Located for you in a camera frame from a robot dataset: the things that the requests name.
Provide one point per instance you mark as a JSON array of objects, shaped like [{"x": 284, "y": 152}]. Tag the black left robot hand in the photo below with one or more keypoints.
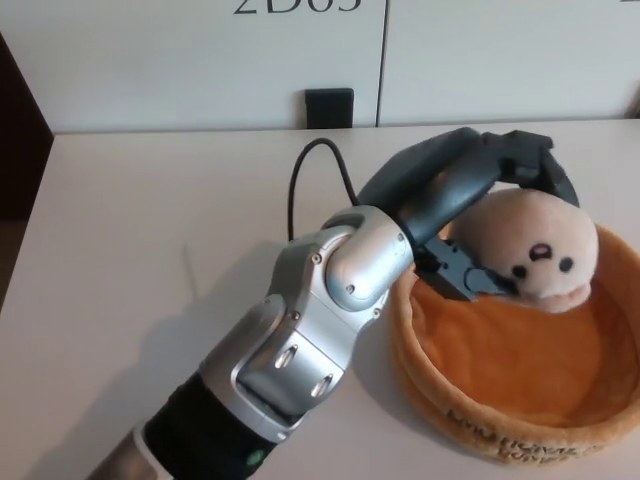
[{"x": 430, "y": 175}]

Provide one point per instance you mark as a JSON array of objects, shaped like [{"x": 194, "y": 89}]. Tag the pink plush dumpling toy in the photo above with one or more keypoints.
[{"x": 525, "y": 225}]

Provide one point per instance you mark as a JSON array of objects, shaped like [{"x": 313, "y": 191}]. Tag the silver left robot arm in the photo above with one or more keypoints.
[{"x": 310, "y": 310}]

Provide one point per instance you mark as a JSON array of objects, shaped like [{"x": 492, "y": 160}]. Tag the orange round plush plate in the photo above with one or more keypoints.
[{"x": 500, "y": 360}]

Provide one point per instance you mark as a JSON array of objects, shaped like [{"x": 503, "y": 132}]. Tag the white cabinet door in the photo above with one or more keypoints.
[{"x": 500, "y": 60}]

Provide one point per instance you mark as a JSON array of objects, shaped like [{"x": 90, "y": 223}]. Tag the white cabinet door 2D03 print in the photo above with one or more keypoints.
[{"x": 150, "y": 65}]

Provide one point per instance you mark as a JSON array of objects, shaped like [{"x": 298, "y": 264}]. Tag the dark brown cabinet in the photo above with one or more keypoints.
[{"x": 20, "y": 140}]

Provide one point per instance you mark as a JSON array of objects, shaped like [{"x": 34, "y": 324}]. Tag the black wall socket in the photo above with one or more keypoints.
[{"x": 329, "y": 107}]

